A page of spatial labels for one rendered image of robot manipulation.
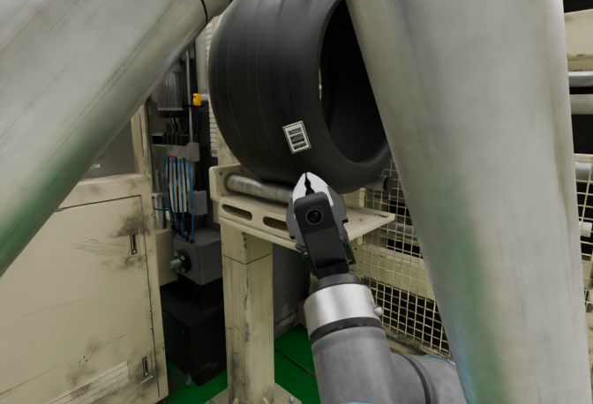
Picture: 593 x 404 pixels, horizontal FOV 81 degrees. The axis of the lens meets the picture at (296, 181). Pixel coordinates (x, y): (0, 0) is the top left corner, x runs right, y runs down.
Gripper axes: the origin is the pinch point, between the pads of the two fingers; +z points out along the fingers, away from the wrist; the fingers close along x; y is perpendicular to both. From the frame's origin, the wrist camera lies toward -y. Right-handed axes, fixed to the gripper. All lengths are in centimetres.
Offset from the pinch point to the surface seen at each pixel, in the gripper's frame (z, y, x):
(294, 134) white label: 13.4, 1.9, -0.7
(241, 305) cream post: 11, 62, -39
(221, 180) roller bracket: 29.3, 22.3, -26.3
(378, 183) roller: 22.2, 36.2, 14.3
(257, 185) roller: 21.8, 21.0, -15.7
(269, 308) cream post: 12, 72, -33
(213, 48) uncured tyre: 34.8, -10.1, -11.8
